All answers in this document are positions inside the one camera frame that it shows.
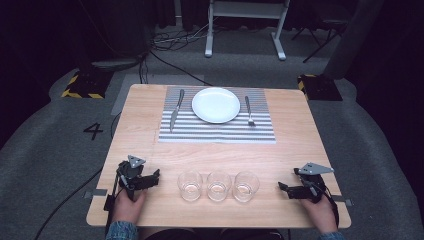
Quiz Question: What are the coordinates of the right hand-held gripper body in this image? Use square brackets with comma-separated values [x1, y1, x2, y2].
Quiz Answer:
[293, 161, 335, 204]

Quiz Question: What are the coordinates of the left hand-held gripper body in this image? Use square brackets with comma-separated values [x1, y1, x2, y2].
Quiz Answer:
[115, 154, 148, 202]

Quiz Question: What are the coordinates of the person's left hand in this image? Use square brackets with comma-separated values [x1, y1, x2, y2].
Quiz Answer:
[111, 187, 148, 226]

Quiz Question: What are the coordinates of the person's right hand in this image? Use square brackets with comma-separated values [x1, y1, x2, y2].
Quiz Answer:
[299, 195, 339, 235]

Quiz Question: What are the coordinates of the grey tape strip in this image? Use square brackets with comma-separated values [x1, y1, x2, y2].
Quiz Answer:
[330, 194, 354, 207]
[82, 188, 109, 200]

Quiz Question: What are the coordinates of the clear drinking glass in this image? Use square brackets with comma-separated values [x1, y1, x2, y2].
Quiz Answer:
[205, 170, 233, 203]
[176, 170, 204, 203]
[232, 170, 261, 204]

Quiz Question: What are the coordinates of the silver table knife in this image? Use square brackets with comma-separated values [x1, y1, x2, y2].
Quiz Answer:
[169, 88, 185, 134]

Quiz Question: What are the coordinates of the grey striped placemat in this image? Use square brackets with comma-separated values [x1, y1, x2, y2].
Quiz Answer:
[157, 85, 277, 145]

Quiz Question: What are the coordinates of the silver fork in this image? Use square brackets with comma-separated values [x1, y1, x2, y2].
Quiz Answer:
[244, 95, 257, 128]

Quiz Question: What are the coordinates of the white round plate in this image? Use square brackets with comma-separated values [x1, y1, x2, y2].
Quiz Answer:
[191, 86, 241, 125]

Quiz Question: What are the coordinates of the black yellow striped base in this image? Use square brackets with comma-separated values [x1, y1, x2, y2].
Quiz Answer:
[60, 69, 115, 100]
[296, 73, 344, 102]

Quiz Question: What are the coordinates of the dark column with round foot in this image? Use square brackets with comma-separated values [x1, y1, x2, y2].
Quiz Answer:
[89, 0, 150, 72]

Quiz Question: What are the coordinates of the grey padded column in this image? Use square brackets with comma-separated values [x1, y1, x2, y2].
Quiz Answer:
[322, 0, 385, 81]

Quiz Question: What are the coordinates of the black tripod stand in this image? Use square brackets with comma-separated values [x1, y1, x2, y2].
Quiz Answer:
[290, 17, 348, 64]

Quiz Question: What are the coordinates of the right hand-held gripper cable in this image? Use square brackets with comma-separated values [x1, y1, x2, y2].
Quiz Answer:
[318, 182, 341, 229]

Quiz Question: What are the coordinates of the hand-held gripper cable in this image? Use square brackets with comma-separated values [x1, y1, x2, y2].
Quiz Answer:
[318, 182, 341, 229]
[33, 166, 116, 240]

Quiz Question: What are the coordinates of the left hand-held gripper cable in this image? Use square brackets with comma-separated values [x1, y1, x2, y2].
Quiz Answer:
[33, 166, 116, 240]

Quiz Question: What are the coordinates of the black floor cable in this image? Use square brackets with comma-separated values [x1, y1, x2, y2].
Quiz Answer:
[148, 49, 215, 88]

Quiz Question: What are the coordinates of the bundle of floor cables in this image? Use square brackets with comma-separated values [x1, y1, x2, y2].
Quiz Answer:
[149, 19, 218, 53]

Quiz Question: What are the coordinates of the white metal stand frame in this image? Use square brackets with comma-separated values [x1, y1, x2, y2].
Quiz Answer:
[204, 0, 292, 62]

